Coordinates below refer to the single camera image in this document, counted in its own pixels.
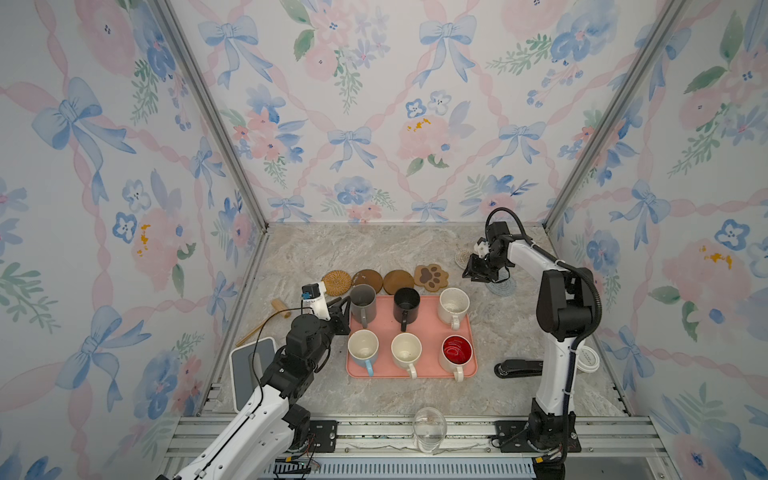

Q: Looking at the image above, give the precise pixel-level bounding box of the woven rattan round coaster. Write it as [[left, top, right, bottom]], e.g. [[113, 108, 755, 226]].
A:
[[322, 270, 352, 297]]

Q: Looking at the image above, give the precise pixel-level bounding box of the multicolour stitched round coaster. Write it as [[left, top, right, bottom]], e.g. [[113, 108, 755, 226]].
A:
[[454, 250, 472, 270]]

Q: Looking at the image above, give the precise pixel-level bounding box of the brown wooden coaster white streak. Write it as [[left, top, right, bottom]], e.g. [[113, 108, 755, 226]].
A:
[[351, 269, 383, 294]]

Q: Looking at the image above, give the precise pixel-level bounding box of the cork paw print coaster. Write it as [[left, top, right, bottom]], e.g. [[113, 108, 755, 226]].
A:
[[413, 264, 449, 293]]

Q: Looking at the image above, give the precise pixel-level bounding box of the plain brown wooden coaster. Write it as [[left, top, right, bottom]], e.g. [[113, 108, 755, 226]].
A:
[[383, 269, 415, 295]]

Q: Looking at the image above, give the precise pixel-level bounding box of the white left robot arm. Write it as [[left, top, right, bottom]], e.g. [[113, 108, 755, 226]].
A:
[[174, 297, 350, 480]]

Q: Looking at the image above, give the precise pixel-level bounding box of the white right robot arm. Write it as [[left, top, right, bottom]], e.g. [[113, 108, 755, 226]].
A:
[[462, 220, 602, 461]]

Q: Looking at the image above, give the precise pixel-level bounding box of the paper cup white lid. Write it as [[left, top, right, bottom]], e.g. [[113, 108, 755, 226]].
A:
[[576, 345, 601, 374]]

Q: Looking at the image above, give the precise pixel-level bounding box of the grey ceramic mug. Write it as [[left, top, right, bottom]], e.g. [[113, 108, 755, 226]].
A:
[[349, 284, 377, 329]]

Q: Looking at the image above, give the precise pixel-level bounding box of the white speckled mug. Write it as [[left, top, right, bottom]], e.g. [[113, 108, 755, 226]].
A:
[[437, 287, 471, 331]]

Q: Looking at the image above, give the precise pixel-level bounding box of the wooden mallet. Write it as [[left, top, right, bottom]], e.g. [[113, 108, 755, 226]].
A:
[[235, 298, 293, 347]]

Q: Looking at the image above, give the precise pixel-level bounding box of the black ceramic mug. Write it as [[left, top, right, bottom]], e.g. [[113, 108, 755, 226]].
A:
[[393, 287, 421, 333]]

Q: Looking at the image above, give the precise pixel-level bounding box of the cream ceramic mug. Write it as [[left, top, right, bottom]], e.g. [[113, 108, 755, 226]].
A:
[[391, 332, 423, 379]]

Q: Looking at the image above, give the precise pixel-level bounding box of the pink rectangular tray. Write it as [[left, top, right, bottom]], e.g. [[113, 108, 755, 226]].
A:
[[346, 293, 479, 380]]

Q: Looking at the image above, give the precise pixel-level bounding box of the white mug red interior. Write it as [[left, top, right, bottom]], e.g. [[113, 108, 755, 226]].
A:
[[439, 335, 474, 382]]

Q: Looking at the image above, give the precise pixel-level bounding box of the black stapler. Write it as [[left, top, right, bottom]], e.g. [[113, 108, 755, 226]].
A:
[[494, 359, 543, 379]]

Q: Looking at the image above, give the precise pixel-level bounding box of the clear glass dome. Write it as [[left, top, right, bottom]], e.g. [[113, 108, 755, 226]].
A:
[[413, 407, 447, 454]]

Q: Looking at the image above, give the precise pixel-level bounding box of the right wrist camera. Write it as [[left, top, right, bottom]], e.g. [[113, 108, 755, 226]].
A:
[[473, 238, 489, 258]]

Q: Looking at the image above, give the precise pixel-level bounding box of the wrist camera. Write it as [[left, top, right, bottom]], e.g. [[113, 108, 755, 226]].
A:
[[302, 281, 331, 321], [473, 238, 489, 258]]

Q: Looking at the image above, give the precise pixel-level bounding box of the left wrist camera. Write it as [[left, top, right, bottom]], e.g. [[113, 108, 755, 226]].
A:
[[302, 281, 331, 321]]

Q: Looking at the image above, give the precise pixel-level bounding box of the cream mug blue handle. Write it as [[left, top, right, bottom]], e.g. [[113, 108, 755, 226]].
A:
[[347, 329, 380, 377]]

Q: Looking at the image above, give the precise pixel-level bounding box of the aluminium right corner post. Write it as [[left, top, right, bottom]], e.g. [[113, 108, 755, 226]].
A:
[[543, 0, 689, 233]]

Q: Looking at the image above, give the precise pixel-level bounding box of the aluminium corner post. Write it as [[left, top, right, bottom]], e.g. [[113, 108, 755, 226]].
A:
[[543, 0, 689, 233], [148, 0, 268, 234]]

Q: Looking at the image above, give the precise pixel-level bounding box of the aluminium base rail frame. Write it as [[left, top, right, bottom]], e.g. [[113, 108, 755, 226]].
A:
[[157, 413, 682, 480]]

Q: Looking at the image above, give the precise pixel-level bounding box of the aluminium left corner post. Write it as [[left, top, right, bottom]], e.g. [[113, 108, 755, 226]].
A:
[[148, 0, 268, 234]]

